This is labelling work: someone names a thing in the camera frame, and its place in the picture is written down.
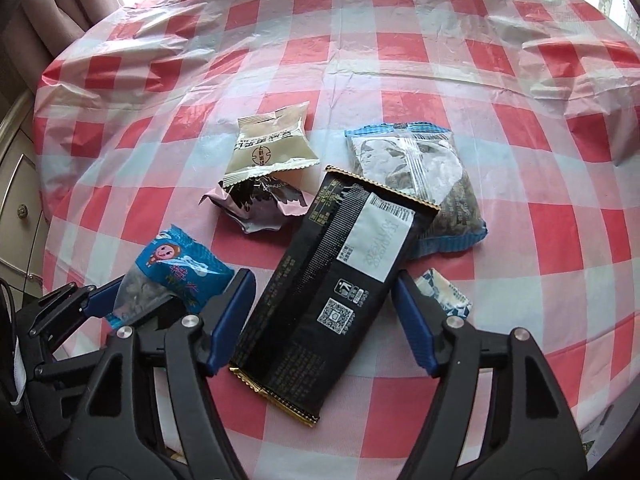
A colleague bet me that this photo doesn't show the blue-edged clear seed packet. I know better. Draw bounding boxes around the blue-edged clear seed packet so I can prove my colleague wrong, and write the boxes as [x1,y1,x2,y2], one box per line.
[345,121,488,261]

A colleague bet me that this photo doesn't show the cream cabinet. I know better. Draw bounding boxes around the cream cabinet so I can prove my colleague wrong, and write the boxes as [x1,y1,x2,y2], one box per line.
[0,92,51,296]

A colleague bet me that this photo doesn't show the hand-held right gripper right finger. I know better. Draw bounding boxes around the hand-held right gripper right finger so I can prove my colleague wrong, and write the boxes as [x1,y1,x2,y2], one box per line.
[392,270,588,480]

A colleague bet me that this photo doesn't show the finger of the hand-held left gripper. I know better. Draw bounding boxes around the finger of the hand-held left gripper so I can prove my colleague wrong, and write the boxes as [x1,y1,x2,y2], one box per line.
[32,297,188,383]
[27,275,123,337]

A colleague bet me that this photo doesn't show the long black snack packet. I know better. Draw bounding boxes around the long black snack packet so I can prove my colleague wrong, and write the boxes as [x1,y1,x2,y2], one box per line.
[227,165,442,428]

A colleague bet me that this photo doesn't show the beige snack packet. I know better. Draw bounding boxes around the beige snack packet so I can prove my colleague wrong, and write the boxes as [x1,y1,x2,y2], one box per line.
[222,101,321,188]

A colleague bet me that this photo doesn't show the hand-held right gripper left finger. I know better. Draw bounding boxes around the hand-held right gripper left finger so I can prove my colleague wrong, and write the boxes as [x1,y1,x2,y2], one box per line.
[60,267,257,480]

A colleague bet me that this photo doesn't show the red white checkered tablecloth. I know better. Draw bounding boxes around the red white checkered tablecloth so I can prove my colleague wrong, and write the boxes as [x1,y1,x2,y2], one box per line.
[32,0,640,466]

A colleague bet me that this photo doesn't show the blue cartoon seed packet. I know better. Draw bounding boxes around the blue cartoon seed packet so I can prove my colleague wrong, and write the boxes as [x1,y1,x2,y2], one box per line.
[107,225,236,331]

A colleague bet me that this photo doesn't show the pink patterned curtain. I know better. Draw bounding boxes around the pink patterned curtain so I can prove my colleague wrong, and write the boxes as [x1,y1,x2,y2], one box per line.
[0,0,126,81]

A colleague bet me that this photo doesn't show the pink snack packet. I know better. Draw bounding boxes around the pink snack packet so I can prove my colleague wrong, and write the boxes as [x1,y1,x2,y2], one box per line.
[200,175,311,235]

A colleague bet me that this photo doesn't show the small blue white patterned packet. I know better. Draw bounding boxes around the small blue white patterned packet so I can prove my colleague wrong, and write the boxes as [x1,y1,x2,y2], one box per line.
[417,268,473,321]

